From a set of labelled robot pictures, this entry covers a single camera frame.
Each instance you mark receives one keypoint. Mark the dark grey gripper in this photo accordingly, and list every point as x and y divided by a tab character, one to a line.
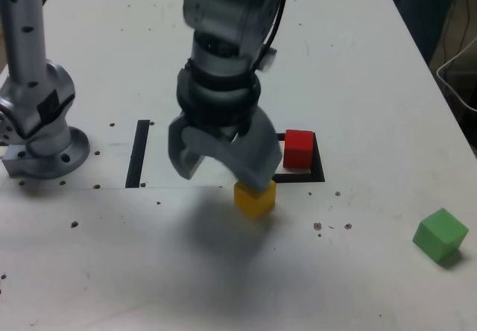
223	130

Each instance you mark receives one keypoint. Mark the black tape square outline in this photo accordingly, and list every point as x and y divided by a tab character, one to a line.
318	167

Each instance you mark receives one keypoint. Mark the yellow cube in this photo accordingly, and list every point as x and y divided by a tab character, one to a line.
253	204

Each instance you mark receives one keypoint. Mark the green cube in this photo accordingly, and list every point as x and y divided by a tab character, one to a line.
439	236

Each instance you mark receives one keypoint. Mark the black tape strip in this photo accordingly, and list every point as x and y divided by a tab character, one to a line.
137	156

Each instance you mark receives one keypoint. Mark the red cube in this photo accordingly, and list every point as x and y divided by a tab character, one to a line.
298	150

